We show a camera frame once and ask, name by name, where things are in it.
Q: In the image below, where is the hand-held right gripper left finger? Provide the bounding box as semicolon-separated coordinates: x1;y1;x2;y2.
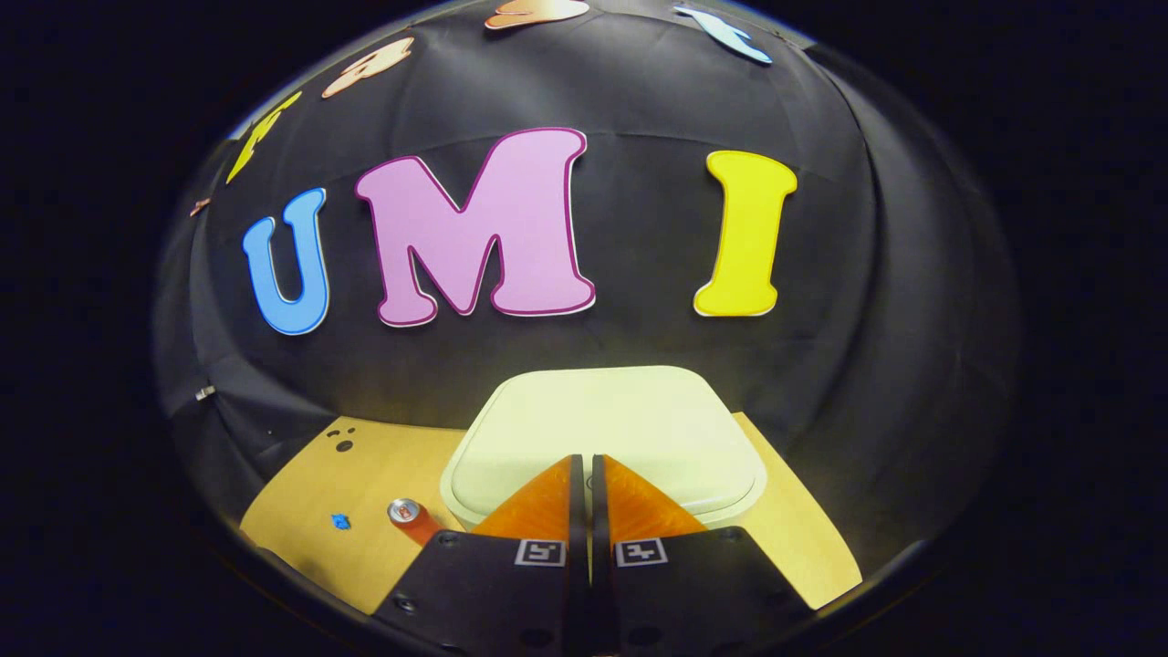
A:
370;454;589;657

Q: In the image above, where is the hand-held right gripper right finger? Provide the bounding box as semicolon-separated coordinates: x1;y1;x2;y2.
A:
591;454;818;657

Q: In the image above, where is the pale green desktop garbage bin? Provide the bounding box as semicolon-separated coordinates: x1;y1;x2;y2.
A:
440;365;767;532

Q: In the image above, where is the orange pop can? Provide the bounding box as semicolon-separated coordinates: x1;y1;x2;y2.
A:
387;498;450;548

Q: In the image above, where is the black backdrop cloth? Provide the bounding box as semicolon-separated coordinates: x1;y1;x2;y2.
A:
151;0;1023;585

